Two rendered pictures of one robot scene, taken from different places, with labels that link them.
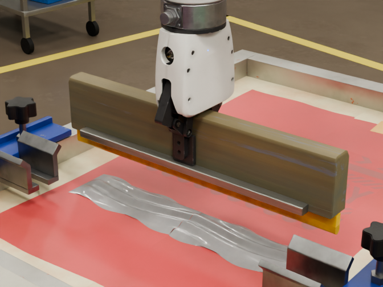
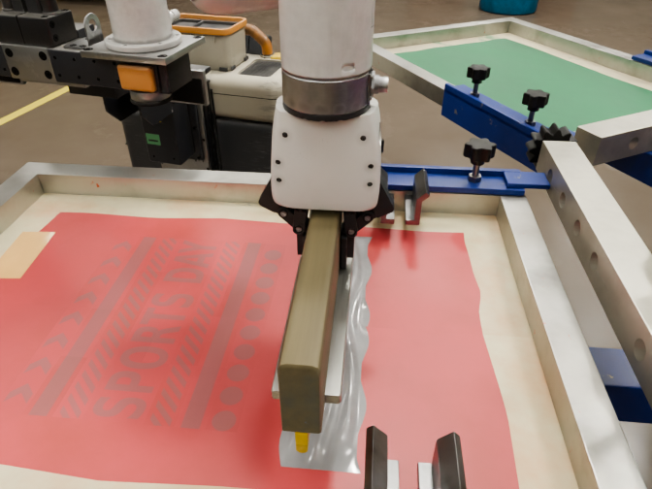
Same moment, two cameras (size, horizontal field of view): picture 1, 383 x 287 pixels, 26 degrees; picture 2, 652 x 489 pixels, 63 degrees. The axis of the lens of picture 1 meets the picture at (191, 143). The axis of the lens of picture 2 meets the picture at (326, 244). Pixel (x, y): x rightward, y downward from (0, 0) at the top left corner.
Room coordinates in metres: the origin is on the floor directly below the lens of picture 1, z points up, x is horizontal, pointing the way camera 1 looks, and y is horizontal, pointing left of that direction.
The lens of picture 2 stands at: (1.17, 0.37, 1.38)
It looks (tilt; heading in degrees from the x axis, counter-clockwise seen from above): 36 degrees down; 237
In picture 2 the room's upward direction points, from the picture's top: straight up
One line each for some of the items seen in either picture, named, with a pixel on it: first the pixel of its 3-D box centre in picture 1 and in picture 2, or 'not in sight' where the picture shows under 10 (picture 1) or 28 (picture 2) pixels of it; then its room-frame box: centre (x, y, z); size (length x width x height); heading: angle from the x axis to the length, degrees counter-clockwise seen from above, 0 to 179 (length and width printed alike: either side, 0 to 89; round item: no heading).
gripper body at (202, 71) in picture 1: (193, 59); (326, 148); (0.92, 0.00, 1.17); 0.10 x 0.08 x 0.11; 141
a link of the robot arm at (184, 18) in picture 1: (189, 9); (335, 82); (0.92, 0.00, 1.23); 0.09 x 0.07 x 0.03; 141
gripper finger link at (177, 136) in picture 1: (178, 140); (356, 235); (0.90, 0.02, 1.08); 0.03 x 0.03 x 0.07; 51
